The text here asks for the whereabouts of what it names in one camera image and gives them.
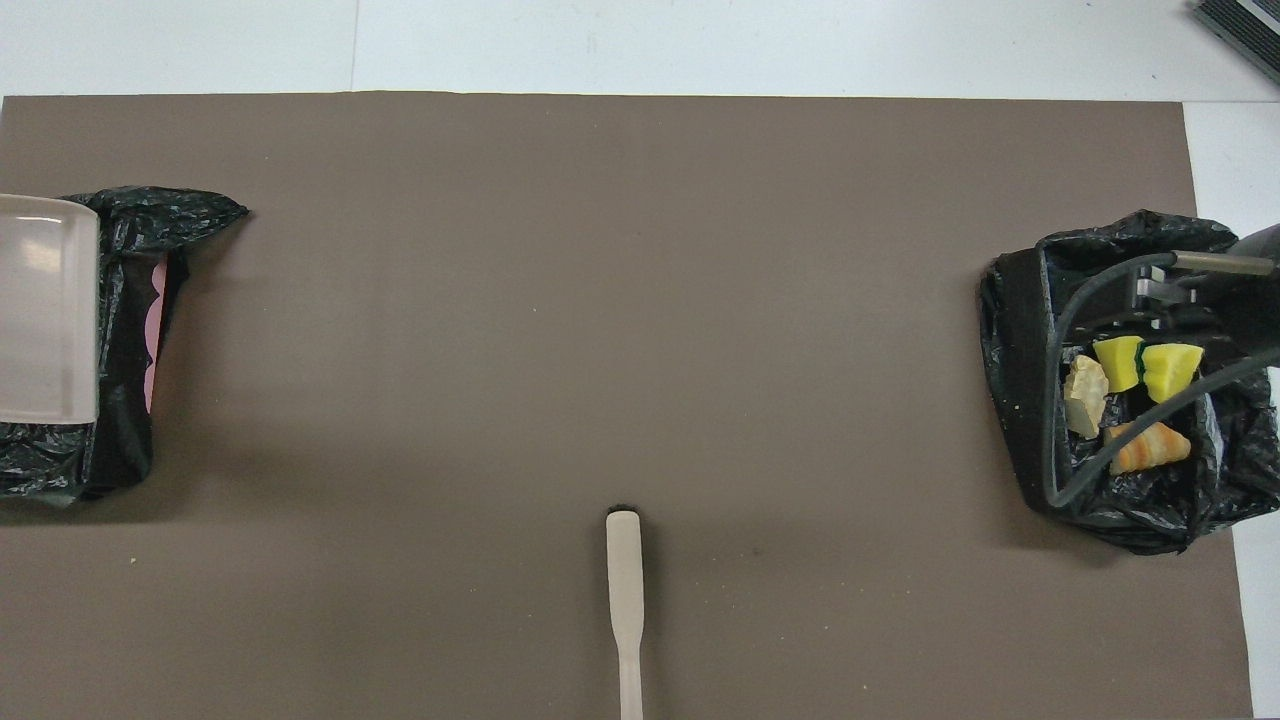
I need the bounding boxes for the yellow sponge piece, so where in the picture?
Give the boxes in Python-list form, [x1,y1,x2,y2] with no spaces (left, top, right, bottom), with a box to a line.
[1092,335,1149,393]
[1142,343,1206,406]

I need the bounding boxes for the striped croissant piece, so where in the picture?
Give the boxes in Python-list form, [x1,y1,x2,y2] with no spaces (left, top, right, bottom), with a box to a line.
[1063,355,1111,441]
[1102,418,1193,476]

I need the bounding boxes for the beige plastic dustpan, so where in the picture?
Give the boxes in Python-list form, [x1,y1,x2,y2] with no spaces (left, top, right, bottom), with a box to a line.
[0,194,101,424]

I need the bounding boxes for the black bag bin pink liner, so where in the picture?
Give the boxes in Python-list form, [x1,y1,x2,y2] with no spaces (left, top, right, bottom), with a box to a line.
[0,186,250,506]

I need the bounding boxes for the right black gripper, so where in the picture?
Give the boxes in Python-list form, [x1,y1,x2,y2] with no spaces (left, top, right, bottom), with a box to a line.
[1078,265,1280,353]

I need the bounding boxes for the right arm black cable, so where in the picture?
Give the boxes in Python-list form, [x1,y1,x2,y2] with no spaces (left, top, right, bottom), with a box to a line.
[1042,251,1280,511]

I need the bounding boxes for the black bag lined bin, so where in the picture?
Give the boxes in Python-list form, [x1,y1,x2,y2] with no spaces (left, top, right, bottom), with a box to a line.
[978,210,1280,556]

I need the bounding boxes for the beige hand brush black bristles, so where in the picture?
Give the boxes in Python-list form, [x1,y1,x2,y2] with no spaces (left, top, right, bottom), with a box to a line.
[605,505,647,720]

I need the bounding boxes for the brown table mat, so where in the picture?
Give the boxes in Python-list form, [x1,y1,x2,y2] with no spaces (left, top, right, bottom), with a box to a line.
[0,92,1254,720]

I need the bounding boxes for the grey ridged box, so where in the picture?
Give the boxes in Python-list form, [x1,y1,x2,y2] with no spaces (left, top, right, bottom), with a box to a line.
[1192,0,1280,86]

